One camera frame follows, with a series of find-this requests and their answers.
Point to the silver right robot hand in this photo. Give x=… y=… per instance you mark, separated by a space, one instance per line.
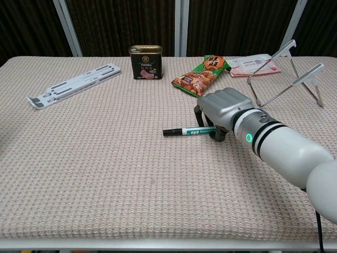
x=223 y=105

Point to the white green marker body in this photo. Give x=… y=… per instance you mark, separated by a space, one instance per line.
x=200 y=130

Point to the black marker cap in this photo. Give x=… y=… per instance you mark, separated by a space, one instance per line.
x=172 y=132

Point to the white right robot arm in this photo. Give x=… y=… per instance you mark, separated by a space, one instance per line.
x=284 y=150

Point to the green snack bag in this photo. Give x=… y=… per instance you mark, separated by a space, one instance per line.
x=200 y=79

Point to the pink wet wipes pack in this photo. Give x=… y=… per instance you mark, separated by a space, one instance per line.
x=250 y=64

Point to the dark ribbed partition panel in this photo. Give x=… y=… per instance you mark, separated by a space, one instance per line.
x=237 y=26
x=26 y=26
x=121 y=23
x=321 y=26

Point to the dark luncheon meat tin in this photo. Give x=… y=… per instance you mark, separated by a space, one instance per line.
x=146 y=63

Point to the pink woven tablecloth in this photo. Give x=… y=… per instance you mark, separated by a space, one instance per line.
x=131 y=184

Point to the white folding laptop stand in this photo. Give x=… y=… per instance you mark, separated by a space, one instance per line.
x=79 y=81

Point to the aluminium partition post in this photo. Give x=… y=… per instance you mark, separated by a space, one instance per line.
x=296 y=23
x=69 y=29
x=181 y=26

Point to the white table frame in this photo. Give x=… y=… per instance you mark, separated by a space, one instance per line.
x=158 y=245

